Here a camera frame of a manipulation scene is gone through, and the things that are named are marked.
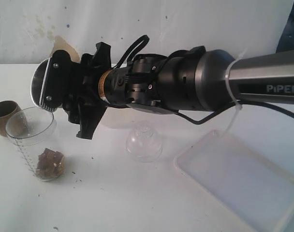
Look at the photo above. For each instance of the white zip tie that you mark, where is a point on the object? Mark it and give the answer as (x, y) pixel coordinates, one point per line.
(238, 107)

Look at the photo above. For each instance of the brown wooden pieces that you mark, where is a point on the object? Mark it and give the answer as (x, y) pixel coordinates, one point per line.
(51, 164)

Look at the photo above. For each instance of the brown wooden cup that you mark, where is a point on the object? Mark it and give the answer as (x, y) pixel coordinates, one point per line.
(12, 118)

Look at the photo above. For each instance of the white plastic tray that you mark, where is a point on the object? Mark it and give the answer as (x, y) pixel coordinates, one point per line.
(255, 189)

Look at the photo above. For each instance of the stainless steel cup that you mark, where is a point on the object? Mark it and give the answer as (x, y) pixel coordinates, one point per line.
(37, 83)

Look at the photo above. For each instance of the clear measuring shaker cup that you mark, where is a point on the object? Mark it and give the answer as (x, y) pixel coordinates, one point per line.
(41, 133)

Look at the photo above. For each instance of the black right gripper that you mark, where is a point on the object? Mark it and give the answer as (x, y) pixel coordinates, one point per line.
(55, 84)

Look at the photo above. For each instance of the frosted plastic tall container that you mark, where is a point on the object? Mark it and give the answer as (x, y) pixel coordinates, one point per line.
(115, 118)

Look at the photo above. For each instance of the clear plastic dome lid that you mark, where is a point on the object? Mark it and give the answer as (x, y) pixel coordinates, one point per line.
(144, 143)

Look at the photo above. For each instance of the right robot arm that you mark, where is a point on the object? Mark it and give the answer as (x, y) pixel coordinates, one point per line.
(194, 80)

